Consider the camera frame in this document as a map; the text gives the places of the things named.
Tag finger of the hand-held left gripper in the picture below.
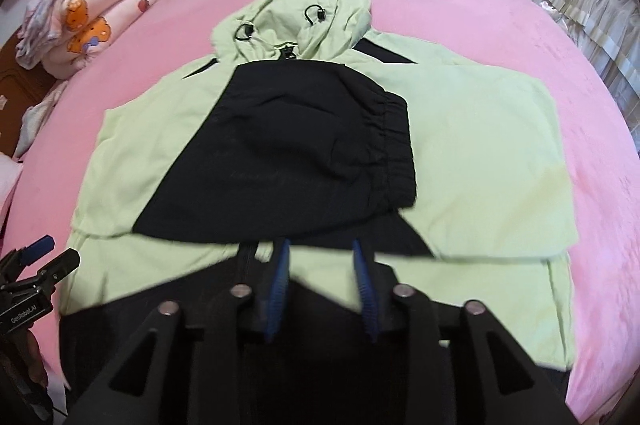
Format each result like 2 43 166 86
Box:
36 247 81 292
9 235 55 268

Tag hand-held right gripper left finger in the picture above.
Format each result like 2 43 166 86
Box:
65 237 293 425

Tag folded pink bear-print quilt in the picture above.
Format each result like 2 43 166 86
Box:
42 0 166 80

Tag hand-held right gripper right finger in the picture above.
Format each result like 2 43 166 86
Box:
350 237 576 425

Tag person's left hand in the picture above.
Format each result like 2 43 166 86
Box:
22 330 51 388

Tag wooden headboard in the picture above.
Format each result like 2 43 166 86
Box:
0 40 66 156

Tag crumpled light cloth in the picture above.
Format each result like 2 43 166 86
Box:
15 80 69 158

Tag green and black hooded jacket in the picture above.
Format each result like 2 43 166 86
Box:
57 0 581 406

